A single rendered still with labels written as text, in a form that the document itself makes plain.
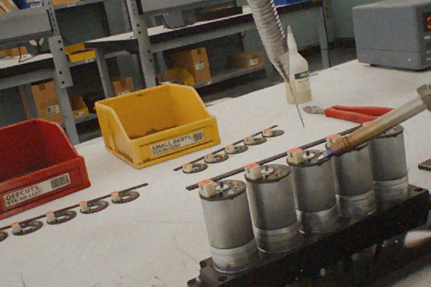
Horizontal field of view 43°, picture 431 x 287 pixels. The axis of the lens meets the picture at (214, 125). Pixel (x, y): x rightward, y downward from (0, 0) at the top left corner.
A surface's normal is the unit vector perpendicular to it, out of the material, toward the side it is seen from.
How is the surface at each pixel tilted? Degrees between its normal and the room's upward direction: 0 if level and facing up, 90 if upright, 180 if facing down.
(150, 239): 0
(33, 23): 90
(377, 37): 90
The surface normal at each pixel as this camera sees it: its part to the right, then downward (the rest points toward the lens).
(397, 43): -0.93, 0.24
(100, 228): -0.18, -0.95
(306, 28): 0.56, 0.10
